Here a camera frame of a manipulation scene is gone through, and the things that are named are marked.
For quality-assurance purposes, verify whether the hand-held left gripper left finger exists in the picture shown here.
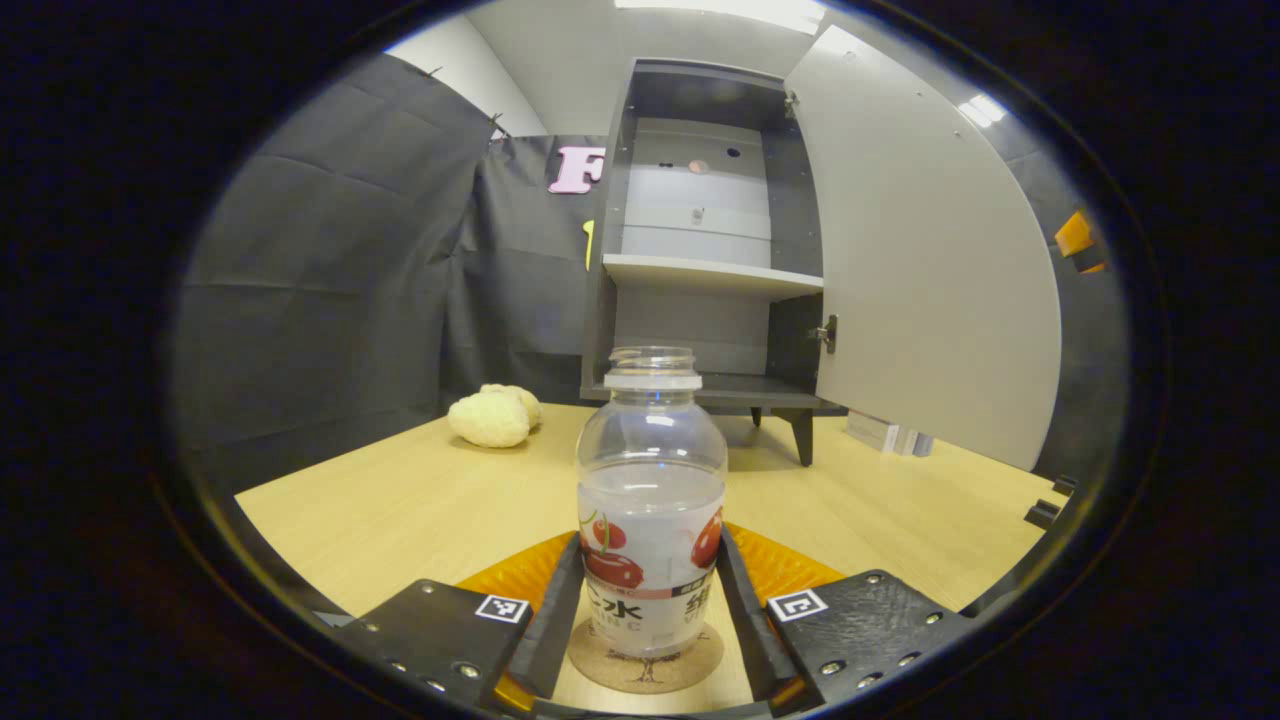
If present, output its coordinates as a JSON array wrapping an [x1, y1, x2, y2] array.
[[333, 534, 585, 714]]

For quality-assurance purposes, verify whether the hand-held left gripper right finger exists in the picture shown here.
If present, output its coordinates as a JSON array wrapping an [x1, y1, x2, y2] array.
[[714, 524, 978, 717]]

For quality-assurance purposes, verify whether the round cork coaster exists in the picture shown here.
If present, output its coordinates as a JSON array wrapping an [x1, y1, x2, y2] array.
[[566, 618, 726, 696]]

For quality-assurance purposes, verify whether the light grey cabinet door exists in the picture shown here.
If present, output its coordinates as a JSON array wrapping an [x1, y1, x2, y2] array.
[[783, 25, 1064, 473]]

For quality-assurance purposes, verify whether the clear plastic bottle red label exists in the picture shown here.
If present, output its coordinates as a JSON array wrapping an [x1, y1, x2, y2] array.
[[575, 345, 729, 660]]

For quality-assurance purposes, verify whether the dark grey cabinet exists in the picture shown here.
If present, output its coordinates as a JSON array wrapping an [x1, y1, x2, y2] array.
[[580, 57, 851, 468]]

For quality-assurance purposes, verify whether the cream fluffy ball toy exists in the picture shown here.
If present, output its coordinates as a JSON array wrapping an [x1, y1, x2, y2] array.
[[447, 392, 532, 449], [480, 384, 544, 431]]

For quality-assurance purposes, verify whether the black backdrop cloth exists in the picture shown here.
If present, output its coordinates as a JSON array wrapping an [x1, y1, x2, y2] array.
[[165, 52, 1133, 493]]

